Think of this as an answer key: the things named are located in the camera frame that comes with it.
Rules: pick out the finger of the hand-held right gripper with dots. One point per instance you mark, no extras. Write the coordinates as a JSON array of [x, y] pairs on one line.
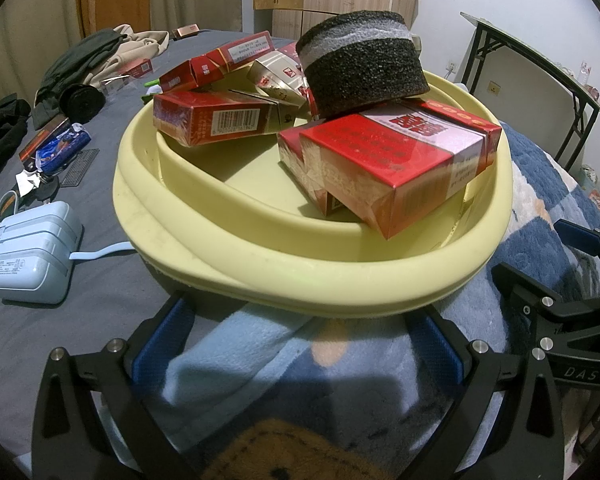
[[577, 237], [530, 297]]

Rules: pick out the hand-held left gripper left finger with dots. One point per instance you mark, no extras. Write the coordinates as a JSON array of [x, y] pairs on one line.
[[162, 340]]

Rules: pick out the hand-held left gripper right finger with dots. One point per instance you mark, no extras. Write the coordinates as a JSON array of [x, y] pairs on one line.
[[437, 355]]

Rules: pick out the yellow plastic basin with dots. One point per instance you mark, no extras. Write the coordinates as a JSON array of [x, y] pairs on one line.
[[290, 280]]

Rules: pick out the red white-banded cigarette box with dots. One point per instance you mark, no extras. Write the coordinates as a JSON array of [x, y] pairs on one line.
[[405, 180]]

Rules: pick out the red barcode cigarette box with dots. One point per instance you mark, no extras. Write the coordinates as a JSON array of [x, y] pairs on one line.
[[200, 120]]

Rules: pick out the black grey foam cylinder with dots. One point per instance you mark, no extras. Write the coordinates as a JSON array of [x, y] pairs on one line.
[[365, 70]]

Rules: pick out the gold cigarette box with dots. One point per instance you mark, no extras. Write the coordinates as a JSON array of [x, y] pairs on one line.
[[275, 77]]

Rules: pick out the red white-sided cigarette box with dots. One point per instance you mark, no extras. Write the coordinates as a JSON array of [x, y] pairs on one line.
[[245, 47]]

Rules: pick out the grey bed sheet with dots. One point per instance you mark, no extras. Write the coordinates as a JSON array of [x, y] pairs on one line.
[[105, 310]]

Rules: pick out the blue plaid blanket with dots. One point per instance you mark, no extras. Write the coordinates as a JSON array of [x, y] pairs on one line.
[[290, 355]]

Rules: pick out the light blue charger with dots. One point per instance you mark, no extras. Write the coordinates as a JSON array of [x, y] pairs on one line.
[[30, 250]]

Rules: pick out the glass cup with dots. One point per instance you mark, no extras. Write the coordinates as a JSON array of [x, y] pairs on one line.
[[585, 74]]

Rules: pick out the black folding table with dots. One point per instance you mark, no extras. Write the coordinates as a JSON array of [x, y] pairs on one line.
[[530, 55]]

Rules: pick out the black mesh pad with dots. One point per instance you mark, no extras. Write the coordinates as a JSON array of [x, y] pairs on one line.
[[80, 167]]

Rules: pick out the blue snack packet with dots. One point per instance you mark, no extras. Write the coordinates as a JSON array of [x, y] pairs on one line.
[[65, 145]]

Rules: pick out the dark red cigarette box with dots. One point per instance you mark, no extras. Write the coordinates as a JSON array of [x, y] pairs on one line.
[[37, 142]]

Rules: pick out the green item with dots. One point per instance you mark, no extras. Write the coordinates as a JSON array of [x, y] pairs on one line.
[[152, 85]]

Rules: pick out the white packet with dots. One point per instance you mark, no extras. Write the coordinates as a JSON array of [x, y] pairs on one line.
[[115, 82]]

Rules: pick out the black garment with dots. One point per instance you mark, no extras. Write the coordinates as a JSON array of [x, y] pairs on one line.
[[0, 130]]

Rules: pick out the small red box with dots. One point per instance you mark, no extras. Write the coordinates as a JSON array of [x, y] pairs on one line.
[[142, 67]]

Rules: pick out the beige garment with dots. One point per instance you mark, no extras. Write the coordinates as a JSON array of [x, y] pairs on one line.
[[140, 47]]

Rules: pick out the dark green garment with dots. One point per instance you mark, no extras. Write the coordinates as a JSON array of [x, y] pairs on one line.
[[75, 60]]

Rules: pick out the copper small box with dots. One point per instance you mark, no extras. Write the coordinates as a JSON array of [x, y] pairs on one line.
[[185, 32]]

